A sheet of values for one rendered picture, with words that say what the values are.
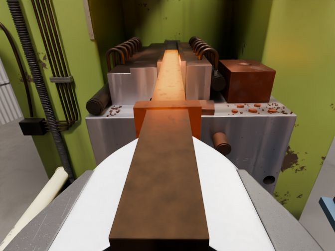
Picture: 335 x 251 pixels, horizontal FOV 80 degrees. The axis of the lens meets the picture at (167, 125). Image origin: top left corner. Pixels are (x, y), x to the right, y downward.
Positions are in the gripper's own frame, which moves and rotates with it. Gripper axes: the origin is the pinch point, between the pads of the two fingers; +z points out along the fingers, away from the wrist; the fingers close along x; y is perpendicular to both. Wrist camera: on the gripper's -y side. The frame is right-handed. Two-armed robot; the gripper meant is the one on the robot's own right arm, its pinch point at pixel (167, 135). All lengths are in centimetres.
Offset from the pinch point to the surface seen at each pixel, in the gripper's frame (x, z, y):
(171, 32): 0, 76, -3
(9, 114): -200, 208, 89
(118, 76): -10.1, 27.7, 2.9
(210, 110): 6.9, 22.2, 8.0
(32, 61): -34, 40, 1
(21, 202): -103, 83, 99
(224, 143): 8.8, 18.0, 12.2
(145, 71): -4.9, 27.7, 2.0
